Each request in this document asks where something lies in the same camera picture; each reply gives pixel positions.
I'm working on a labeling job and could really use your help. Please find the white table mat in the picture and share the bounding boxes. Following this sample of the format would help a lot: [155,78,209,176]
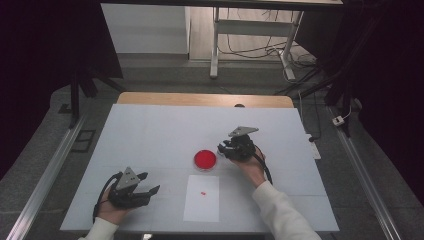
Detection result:
[59,103,340,233]

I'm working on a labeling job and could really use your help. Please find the black floor cables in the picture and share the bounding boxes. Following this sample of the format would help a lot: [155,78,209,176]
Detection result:
[218,8,318,69]

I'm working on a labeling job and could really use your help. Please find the aluminium rail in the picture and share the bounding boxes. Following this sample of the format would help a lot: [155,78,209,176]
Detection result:
[328,106,403,240]
[5,114,88,240]

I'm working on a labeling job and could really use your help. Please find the white paper sheet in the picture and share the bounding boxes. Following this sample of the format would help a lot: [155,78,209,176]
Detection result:
[182,174,221,223]

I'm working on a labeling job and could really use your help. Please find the person's left hand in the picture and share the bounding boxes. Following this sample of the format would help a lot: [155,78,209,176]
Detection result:
[96,188,136,226]

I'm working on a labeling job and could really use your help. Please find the black floor socket plate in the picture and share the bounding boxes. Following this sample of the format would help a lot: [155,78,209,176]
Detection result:
[70,129,97,154]

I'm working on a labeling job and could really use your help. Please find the round red ink pad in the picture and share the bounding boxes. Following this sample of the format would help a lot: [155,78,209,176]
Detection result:
[193,149,218,172]

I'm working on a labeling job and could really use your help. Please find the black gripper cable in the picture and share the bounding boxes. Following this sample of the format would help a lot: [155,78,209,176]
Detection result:
[92,171,124,224]
[253,144,274,186]

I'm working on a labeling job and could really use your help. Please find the black metal stand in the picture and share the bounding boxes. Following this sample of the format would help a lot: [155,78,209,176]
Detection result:
[68,66,126,130]

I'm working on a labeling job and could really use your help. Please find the white desk frame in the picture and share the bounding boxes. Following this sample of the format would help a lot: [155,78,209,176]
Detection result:
[209,6,305,81]

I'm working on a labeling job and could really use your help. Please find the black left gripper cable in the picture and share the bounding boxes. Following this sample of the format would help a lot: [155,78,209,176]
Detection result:
[92,171,124,224]

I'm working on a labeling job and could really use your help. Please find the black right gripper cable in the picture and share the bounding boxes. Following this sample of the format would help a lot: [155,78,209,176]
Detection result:
[253,144,274,186]

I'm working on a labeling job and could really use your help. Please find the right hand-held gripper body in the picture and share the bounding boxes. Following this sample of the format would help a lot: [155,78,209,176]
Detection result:
[222,126,260,162]

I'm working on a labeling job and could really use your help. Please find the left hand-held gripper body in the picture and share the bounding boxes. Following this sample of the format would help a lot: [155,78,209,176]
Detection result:
[108,166,153,210]

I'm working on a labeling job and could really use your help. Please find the white cabinet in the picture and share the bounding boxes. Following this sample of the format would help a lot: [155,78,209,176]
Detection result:
[100,3,191,55]

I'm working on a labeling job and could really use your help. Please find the dark curtain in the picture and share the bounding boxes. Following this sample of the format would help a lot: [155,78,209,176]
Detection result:
[0,0,124,179]
[296,0,424,208]

